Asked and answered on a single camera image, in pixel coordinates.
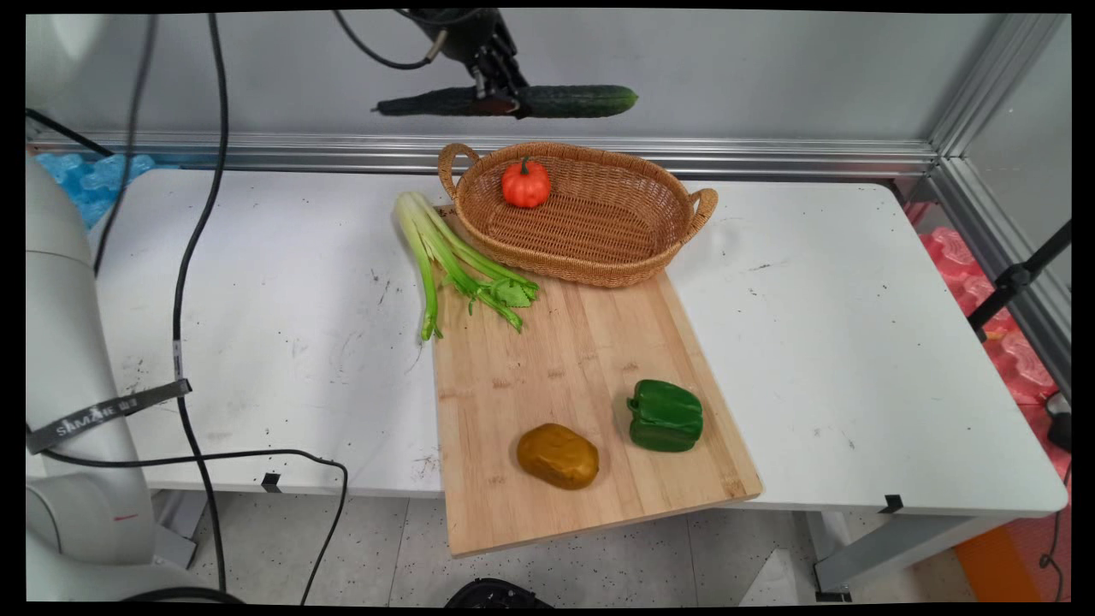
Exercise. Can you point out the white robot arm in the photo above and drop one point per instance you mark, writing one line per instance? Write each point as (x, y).
(68, 342)

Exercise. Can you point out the grey table leg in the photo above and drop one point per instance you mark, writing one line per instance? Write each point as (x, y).
(890, 552)

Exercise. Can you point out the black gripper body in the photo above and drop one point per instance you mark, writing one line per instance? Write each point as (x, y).
(466, 32)

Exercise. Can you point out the orange floor box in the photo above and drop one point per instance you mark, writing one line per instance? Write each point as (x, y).
(992, 565)

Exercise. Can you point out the black tripod stand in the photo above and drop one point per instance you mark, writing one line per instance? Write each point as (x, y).
(1014, 278)

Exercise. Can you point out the blue foam mat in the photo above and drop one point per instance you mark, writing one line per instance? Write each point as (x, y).
(85, 180)

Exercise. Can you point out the horizontal aluminium frame rail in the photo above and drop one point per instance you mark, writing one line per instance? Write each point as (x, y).
(599, 154)

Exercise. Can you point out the pink foam mat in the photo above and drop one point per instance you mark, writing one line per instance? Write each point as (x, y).
(1009, 359)

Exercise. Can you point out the wooden cutting board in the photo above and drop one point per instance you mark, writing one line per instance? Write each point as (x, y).
(582, 411)

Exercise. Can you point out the woven wicker basket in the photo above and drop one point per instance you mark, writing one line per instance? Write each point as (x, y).
(590, 231)

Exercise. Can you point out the dark green cucumber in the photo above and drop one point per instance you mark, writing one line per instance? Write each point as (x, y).
(573, 101)

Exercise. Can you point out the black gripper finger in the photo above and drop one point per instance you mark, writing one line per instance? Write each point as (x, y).
(511, 81)
(482, 75)

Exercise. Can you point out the small orange pumpkin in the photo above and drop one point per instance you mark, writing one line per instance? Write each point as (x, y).
(525, 184)

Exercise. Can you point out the brown potato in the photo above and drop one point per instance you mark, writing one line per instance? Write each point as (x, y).
(558, 456)

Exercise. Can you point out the black round floor object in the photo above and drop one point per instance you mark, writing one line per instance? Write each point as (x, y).
(496, 594)

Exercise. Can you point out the green bell pepper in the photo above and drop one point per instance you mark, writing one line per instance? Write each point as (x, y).
(665, 417)

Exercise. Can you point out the black tape piece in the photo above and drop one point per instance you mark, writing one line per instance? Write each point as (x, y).
(891, 504)
(271, 482)

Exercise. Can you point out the green celery stalks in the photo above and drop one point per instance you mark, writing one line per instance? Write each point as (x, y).
(445, 252)

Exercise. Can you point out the angled aluminium frame rail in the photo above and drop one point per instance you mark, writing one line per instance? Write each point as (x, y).
(975, 171)

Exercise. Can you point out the small black device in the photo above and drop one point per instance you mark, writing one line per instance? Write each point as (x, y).
(1059, 423)

